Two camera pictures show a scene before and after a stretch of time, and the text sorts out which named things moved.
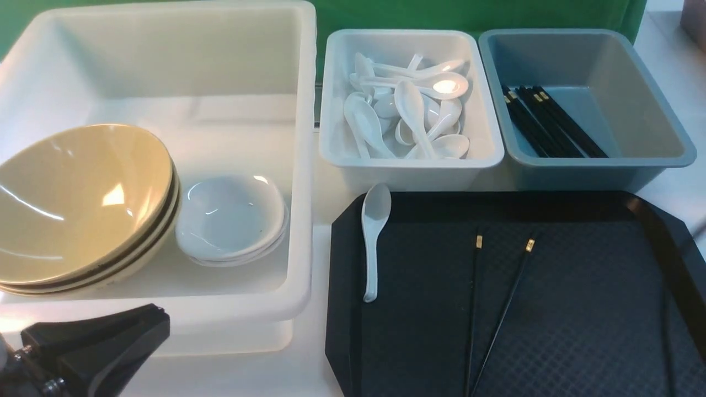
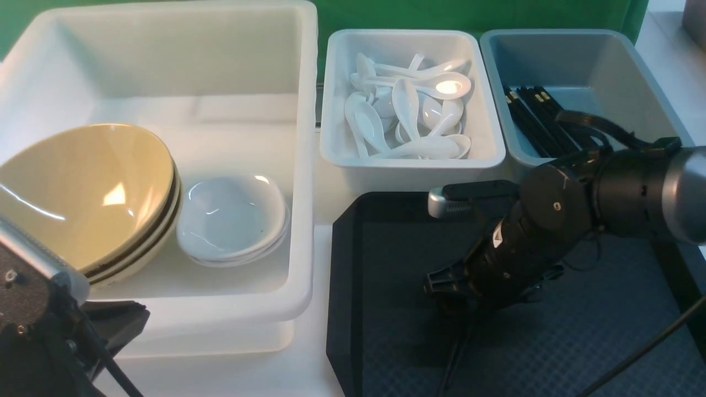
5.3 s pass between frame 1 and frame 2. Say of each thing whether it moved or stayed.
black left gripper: moved
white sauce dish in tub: stayed
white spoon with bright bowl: stayed
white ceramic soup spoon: moved
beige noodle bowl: stayed
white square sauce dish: stayed
